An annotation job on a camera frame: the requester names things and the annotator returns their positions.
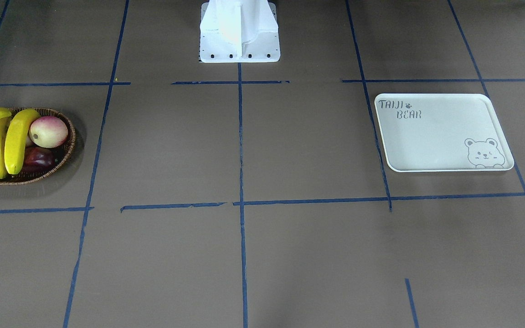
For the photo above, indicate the brown wicker basket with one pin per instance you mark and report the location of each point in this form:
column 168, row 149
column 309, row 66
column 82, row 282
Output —
column 62, row 153

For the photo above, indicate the white bear tray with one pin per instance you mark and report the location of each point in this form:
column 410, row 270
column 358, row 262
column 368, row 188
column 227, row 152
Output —
column 441, row 132

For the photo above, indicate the red yellow apple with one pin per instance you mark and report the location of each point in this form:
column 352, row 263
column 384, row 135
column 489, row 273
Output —
column 48, row 132

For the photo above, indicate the dark purple plum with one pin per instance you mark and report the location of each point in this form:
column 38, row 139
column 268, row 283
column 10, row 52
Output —
column 38, row 159

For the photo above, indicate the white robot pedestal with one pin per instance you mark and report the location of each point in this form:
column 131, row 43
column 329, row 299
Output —
column 239, row 31

